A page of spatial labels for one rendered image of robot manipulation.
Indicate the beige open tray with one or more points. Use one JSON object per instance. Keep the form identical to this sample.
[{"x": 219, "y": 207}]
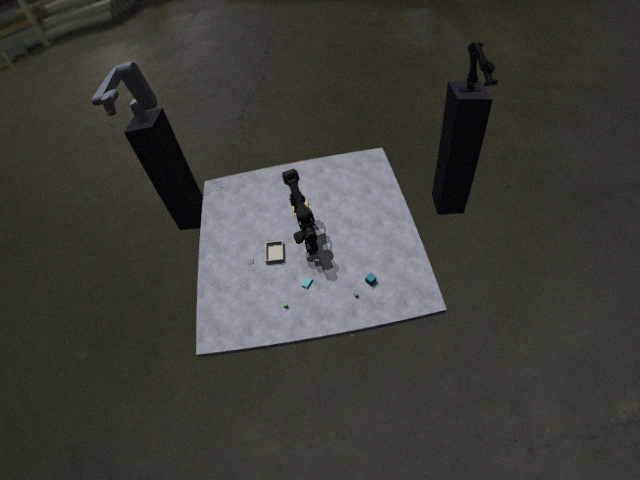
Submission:
[{"x": 274, "y": 252}]

